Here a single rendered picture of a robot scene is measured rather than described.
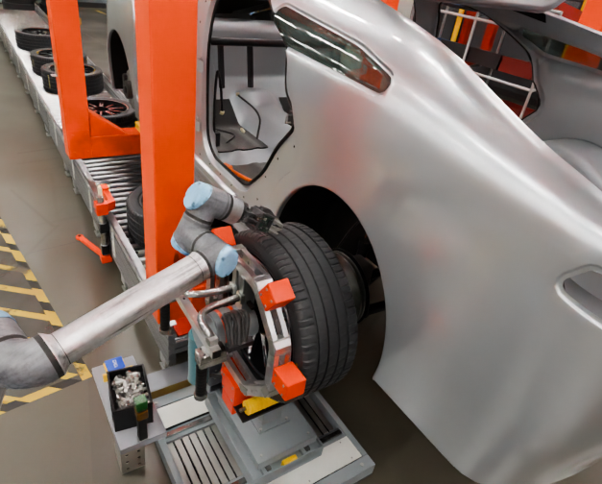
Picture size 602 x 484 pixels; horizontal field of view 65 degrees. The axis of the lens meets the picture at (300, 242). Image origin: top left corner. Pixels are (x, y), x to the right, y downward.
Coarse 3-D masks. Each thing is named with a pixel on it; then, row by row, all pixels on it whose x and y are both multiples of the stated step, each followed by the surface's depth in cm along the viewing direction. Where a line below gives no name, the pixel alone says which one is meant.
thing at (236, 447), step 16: (208, 400) 226; (224, 416) 222; (224, 432) 215; (240, 448) 209; (304, 448) 210; (320, 448) 213; (240, 464) 205; (272, 464) 202; (288, 464) 204; (256, 480) 196; (272, 480) 204
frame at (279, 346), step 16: (240, 256) 168; (240, 272) 161; (256, 272) 160; (208, 288) 190; (256, 288) 152; (272, 320) 151; (272, 336) 150; (288, 336) 153; (272, 352) 151; (288, 352) 154; (240, 368) 189; (272, 368) 154; (240, 384) 180; (256, 384) 171; (272, 384) 158
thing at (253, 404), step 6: (246, 402) 182; (252, 402) 183; (258, 402) 184; (264, 402) 185; (270, 402) 187; (276, 402) 188; (240, 408) 182; (246, 408) 183; (252, 408) 182; (258, 408) 184; (264, 408) 186
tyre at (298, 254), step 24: (240, 240) 176; (264, 240) 163; (288, 240) 166; (312, 240) 169; (288, 264) 156; (312, 264) 159; (336, 264) 164; (312, 288) 155; (336, 288) 159; (288, 312) 155; (312, 312) 153; (336, 312) 158; (312, 336) 152; (336, 336) 158; (312, 360) 154; (336, 360) 163; (312, 384) 163
